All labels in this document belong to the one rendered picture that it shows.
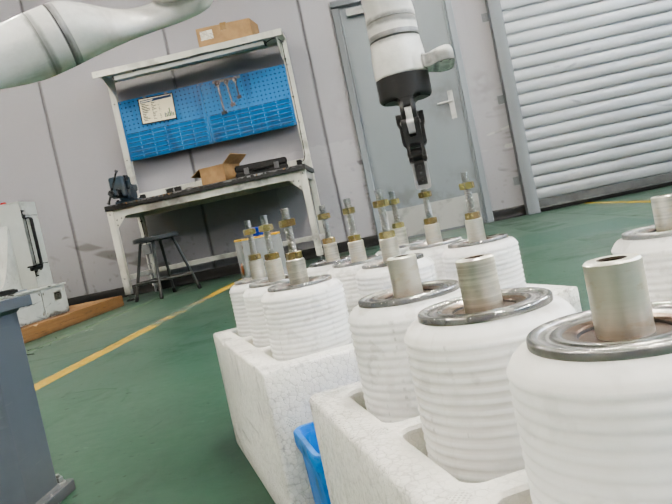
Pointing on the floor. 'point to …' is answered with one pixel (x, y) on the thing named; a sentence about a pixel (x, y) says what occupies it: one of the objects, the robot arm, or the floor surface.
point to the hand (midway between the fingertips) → (421, 175)
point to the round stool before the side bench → (157, 263)
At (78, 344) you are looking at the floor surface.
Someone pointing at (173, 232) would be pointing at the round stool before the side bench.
